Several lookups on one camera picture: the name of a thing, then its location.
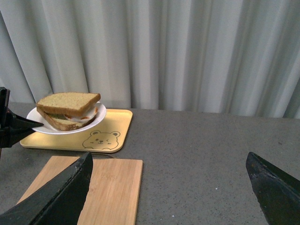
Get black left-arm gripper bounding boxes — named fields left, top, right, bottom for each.
left=0, top=87, right=44, bottom=148

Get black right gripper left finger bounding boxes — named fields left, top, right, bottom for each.
left=0, top=152, right=93, bottom=225

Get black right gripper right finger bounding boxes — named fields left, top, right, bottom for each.
left=246, top=152, right=300, bottom=225

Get white plate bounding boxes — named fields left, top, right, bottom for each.
left=26, top=102, right=106, bottom=135

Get bread slice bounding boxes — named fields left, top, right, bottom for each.
left=36, top=92, right=101, bottom=116

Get bottom bread with egg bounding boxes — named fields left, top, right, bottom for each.
left=37, top=106, right=98, bottom=131

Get wooden cutting board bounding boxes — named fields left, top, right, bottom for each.
left=15, top=156, right=144, bottom=225

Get yellow bear tray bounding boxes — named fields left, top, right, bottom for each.
left=20, top=109, right=133, bottom=153

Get grey curtain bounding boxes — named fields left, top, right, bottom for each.
left=0, top=0, right=300, bottom=118

